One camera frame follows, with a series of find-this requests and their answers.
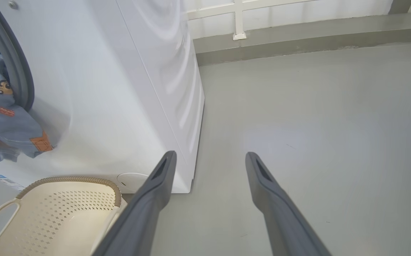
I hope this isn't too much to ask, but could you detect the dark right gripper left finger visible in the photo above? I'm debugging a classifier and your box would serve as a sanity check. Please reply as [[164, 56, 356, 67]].
[[91, 150, 177, 256]]

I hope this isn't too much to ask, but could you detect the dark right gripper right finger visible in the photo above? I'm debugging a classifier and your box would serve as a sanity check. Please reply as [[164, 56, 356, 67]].
[[245, 152, 332, 256]]

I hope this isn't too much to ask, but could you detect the blue cartoon print garment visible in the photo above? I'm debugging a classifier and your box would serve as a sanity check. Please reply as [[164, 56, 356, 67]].
[[0, 54, 55, 164]]

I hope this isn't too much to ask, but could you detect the white washing machine body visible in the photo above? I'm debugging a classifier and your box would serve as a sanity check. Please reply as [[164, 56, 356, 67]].
[[0, 0, 206, 194]]

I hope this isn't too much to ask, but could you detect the round white filter cover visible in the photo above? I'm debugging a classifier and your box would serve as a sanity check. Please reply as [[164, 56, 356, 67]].
[[117, 172, 151, 194]]

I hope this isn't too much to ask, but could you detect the cream perforated laundry basket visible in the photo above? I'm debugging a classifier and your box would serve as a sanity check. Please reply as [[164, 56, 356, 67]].
[[0, 176, 122, 256]]

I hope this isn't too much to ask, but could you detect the blue energy label sticker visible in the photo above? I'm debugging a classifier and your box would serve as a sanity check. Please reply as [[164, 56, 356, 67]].
[[0, 174, 26, 192]]

